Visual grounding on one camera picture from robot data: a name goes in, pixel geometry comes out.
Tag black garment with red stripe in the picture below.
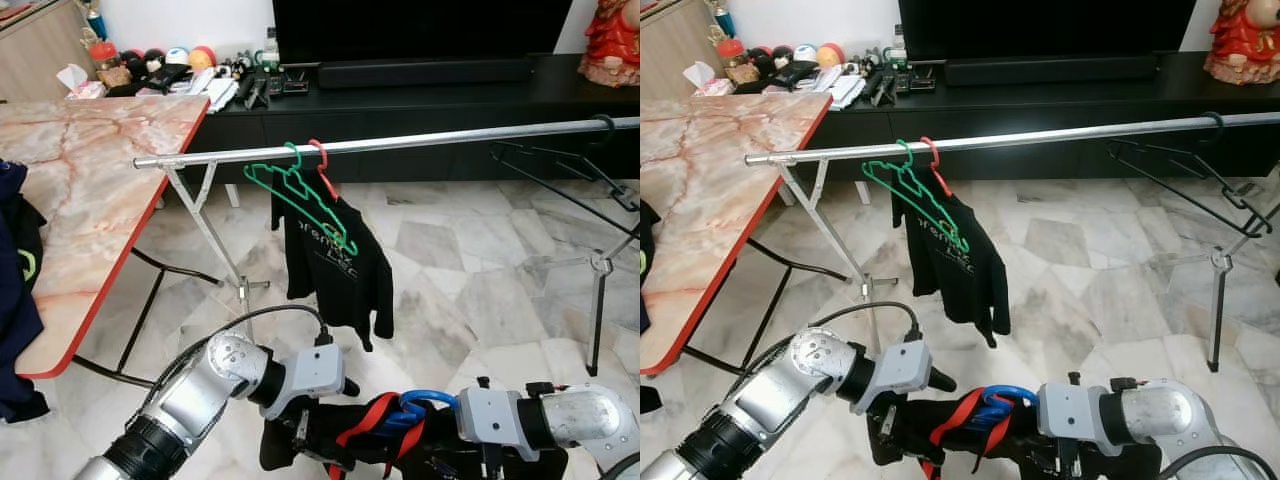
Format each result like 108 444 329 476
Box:
258 392 571 480
865 388 1141 480

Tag blue plastic hanger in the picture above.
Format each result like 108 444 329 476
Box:
965 383 1041 431
378 388 461 436

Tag red hanger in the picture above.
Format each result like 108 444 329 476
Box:
920 135 953 198
307 138 339 199

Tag black hanger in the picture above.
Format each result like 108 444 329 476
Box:
490 113 641 213
1107 110 1276 238

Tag black shirt with green logo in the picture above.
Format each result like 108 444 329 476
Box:
890 188 1011 349
270 190 394 351

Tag silver metal clothes rack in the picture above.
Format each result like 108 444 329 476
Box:
132 115 641 379
743 110 1280 373

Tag black television cabinet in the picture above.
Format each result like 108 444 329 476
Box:
180 55 641 183
810 52 1280 181

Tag marble table with black legs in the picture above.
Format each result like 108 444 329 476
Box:
640 90 834 376
0 93 226 386

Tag black electronic device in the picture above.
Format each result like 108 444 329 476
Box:
895 62 936 93
268 65 309 96

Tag navy garment with white print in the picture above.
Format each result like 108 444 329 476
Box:
640 200 661 416
0 160 51 423

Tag black soundbar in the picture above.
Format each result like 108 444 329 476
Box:
943 55 1159 86
317 57 534 89

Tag black television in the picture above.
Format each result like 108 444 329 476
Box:
272 0 576 66
897 0 1198 61

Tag tissue box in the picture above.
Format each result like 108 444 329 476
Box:
683 62 734 96
55 65 106 99

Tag jar with red lid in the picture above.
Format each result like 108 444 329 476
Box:
717 38 749 86
88 40 121 89

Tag light wooden cabinet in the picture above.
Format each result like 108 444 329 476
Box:
0 0 101 101
640 0 731 96

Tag red laughing Buddha statue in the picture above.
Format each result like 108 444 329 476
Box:
578 0 641 88
1203 0 1280 85

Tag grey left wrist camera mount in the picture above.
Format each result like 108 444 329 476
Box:
860 338 936 413
262 343 346 419

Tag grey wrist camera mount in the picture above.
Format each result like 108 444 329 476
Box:
457 385 531 446
860 338 936 413
262 343 346 419
1037 380 1109 441

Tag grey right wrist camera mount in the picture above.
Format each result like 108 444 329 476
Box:
1037 380 1109 441
457 385 531 446

